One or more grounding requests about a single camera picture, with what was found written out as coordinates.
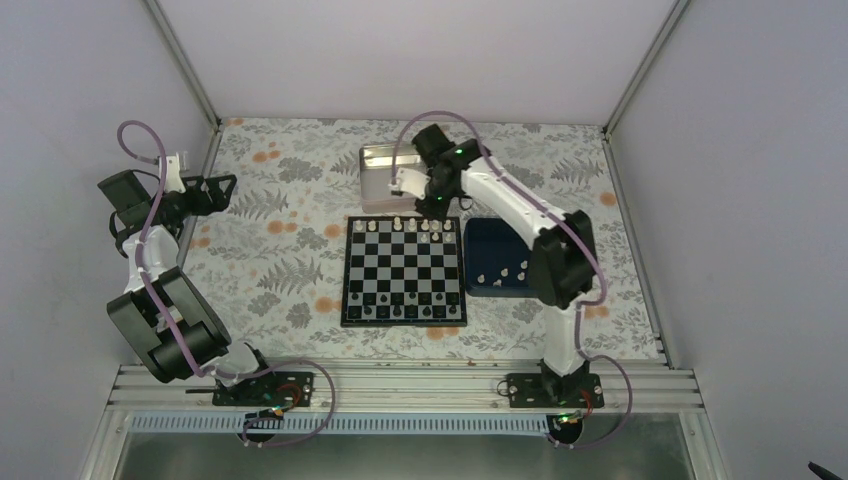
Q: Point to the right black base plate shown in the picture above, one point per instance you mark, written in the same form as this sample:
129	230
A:
533	390

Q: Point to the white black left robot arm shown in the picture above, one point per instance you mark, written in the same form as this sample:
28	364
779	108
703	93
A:
170	326

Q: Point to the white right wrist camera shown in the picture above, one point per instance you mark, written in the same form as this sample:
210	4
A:
409	182

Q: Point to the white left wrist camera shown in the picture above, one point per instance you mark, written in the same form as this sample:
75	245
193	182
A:
174	165

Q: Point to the black chess piece row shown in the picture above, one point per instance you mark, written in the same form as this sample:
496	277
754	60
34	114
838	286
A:
403	305

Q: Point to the aluminium rail frame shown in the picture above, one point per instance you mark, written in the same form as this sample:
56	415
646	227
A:
372	386

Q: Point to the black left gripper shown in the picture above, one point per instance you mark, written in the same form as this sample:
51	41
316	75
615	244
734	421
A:
217	203

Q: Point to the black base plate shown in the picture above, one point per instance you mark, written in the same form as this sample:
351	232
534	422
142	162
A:
533	390
274	390

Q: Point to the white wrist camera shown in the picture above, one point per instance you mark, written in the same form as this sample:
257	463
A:
174	165
409	182

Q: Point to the blue plastic piece tray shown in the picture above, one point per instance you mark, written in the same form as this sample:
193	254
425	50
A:
496	260

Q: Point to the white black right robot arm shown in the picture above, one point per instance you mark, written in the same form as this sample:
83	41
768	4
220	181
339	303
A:
562	263

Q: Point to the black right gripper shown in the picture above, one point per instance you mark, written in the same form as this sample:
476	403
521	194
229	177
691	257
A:
436	212

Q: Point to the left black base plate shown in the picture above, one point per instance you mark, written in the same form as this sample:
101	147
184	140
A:
274	390

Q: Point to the pink metal tin box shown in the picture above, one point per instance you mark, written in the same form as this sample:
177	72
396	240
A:
375	173

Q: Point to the black silver chess board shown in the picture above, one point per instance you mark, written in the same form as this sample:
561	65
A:
402	261

